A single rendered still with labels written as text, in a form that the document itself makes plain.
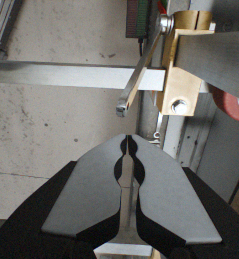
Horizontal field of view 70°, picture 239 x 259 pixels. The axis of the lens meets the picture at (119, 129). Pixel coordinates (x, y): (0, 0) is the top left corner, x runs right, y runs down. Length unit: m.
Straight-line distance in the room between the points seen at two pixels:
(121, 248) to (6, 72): 0.32
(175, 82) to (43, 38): 1.04
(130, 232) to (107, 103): 0.96
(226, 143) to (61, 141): 1.13
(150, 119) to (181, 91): 0.21
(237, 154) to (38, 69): 0.46
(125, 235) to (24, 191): 1.64
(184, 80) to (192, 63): 0.07
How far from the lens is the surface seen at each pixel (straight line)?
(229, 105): 0.26
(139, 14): 0.42
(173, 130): 0.58
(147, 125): 0.47
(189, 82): 0.27
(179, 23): 0.26
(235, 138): 0.52
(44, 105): 1.31
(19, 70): 0.30
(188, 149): 0.63
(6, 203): 2.14
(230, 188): 0.54
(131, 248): 0.33
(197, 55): 0.19
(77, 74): 0.27
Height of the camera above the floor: 1.12
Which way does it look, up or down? 62 degrees down
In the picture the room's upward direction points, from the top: 175 degrees counter-clockwise
